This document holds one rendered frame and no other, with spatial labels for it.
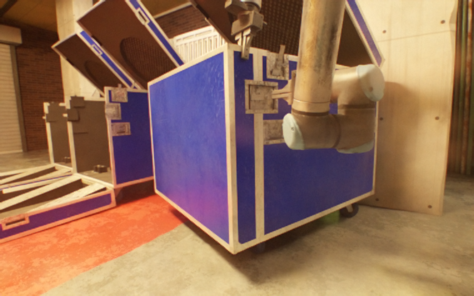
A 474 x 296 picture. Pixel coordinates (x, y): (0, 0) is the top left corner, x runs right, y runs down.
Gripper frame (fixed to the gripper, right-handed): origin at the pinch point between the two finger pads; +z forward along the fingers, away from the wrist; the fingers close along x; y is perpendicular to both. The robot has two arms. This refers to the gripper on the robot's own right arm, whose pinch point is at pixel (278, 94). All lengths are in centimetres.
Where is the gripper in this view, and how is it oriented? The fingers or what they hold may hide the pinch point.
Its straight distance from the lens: 87.2
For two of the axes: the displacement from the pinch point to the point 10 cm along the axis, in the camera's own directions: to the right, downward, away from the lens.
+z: -5.8, -0.9, 8.1
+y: -8.2, 0.9, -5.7
